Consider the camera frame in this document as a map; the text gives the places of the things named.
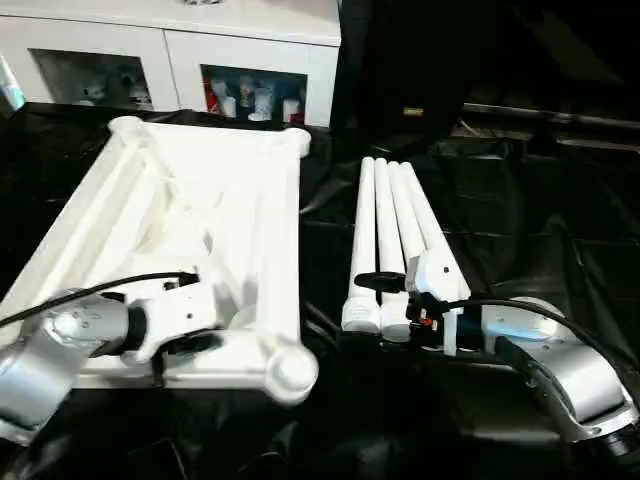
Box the white plastic table leg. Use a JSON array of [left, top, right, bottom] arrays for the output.
[[387, 160, 426, 261], [341, 156, 382, 334], [373, 158, 414, 345], [398, 162, 472, 301]]

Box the white plastic table top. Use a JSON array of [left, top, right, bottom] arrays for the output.
[[0, 115, 320, 407]]

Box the black mat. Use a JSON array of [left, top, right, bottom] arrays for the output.
[[0, 102, 640, 480]]

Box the black box with gold label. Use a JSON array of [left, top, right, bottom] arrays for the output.
[[329, 0, 474, 146]]

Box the black rod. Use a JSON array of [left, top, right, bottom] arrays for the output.
[[462, 101, 640, 127]]

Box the red bottle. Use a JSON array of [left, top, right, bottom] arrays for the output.
[[205, 79, 224, 114]]

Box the white cabinet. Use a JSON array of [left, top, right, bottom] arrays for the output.
[[0, 0, 342, 129]]

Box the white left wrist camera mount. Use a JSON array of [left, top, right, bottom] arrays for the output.
[[119, 276, 227, 365]]

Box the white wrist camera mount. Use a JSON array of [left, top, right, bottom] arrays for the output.
[[119, 276, 227, 365], [405, 251, 472, 357]]

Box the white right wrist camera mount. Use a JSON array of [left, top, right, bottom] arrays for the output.
[[405, 251, 472, 357]]

